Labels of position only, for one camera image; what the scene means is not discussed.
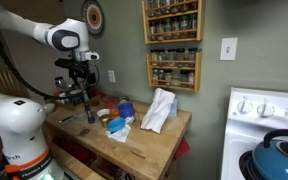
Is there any red cloth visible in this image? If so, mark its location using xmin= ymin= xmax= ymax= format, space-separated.
xmin=172 ymin=137 xmax=192 ymax=163

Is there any small white cup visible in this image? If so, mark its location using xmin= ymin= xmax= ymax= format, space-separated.
xmin=96 ymin=108 xmax=111 ymax=118

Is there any white light switch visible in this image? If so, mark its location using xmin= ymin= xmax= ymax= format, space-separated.
xmin=219 ymin=37 xmax=239 ymax=62

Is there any glass spice jar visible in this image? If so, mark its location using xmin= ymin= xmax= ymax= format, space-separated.
xmin=149 ymin=21 xmax=157 ymax=42
xmin=187 ymin=47 xmax=198 ymax=68
xmin=188 ymin=70 xmax=196 ymax=89
xmin=180 ymin=69 xmax=189 ymax=88
xmin=171 ymin=0 xmax=180 ymax=14
xmin=152 ymin=69 xmax=159 ymax=85
xmin=162 ymin=0 xmax=172 ymax=15
xmin=158 ymin=69 xmax=166 ymax=86
xmin=164 ymin=69 xmax=173 ymax=86
xmin=154 ymin=0 xmax=163 ymax=17
xmin=188 ymin=0 xmax=198 ymax=11
xmin=164 ymin=18 xmax=173 ymax=40
xmin=179 ymin=0 xmax=189 ymax=13
xmin=179 ymin=15 xmax=189 ymax=39
xmin=171 ymin=17 xmax=180 ymax=40
xmin=156 ymin=20 xmax=165 ymax=41
xmin=176 ymin=48 xmax=186 ymax=68
xmin=150 ymin=49 xmax=159 ymax=67
xmin=188 ymin=13 xmax=198 ymax=38
xmin=158 ymin=49 xmax=168 ymax=67
xmin=147 ymin=0 xmax=156 ymax=18
xmin=167 ymin=48 xmax=177 ymax=67

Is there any white wall outlet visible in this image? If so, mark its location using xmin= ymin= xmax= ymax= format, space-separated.
xmin=107 ymin=69 xmax=117 ymax=84

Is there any black stove burner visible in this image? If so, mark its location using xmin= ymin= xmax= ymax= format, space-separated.
xmin=238 ymin=149 xmax=262 ymax=180

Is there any blue handheld microphone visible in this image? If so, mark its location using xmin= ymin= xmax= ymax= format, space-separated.
xmin=83 ymin=101 xmax=96 ymax=125

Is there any blue pot black handle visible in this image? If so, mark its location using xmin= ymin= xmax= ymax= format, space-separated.
xmin=251 ymin=129 xmax=288 ymax=180

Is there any white stove knob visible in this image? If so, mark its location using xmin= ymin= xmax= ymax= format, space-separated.
xmin=236 ymin=96 xmax=254 ymax=115
xmin=256 ymin=98 xmax=276 ymax=119

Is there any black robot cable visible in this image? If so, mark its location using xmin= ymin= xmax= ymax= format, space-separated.
xmin=0 ymin=26 xmax=68 ymax=103

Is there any gold jar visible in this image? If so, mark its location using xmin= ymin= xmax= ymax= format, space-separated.
xmin=98 ymin=114 xmax=112 ymax=129

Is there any wooden chair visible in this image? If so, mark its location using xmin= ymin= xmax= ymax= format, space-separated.
xmin=0 ymin=69 xmax=29 ymax=100

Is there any wooden spice rack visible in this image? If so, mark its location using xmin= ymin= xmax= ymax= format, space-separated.
xmin=141 ymin=0 xmax=206 ymax=45
xmin=145 ymin=49 xmax=203 ymax=94

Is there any wooden butcher block table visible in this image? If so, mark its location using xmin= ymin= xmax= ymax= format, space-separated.
xmin=42 ymin=95 xmax=193 ymax=180

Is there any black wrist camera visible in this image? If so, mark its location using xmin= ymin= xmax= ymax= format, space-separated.
xmin=54 ymin=58 xmax=92 ymax=79

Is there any white cloth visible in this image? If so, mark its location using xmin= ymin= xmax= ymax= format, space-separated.
xmin=140 ymin=87 xmax=177 ymax=135

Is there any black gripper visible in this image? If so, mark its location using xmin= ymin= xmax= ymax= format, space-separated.
xmin=67 ymin=75 xmax=93 ymax=106

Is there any white crumpled tissue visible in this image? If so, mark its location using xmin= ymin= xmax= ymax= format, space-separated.
xmin=104 ymin=116 xmax=133 ymax=144

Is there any orange container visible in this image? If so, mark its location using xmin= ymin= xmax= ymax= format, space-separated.
xmin=109 ymin=108 xmax=121 ymax=120

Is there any white stove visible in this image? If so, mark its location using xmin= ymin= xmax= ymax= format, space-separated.
xmin=220 ymin=87 xmax=288 ymax=180

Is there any decorative wall plate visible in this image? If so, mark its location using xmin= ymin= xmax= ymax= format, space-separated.
xmin=80 ymin=0 xmax=105 ymax=36

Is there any pale blue box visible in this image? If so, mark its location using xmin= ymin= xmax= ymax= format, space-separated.
xmin=168 ymin=97 xmax=179 ymax=119

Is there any red translucent container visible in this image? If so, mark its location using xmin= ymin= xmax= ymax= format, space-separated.
xmin=103 ymin=96 xmax=119 ymax=110

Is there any blue plastic cup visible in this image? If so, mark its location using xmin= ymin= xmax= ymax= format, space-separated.
xmin=117 ymin=101 xmax=136 ymax=120

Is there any jar with grey lid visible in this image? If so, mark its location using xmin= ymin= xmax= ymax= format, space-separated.
xmin=118 ymin=95 xmax=130 ymax=105

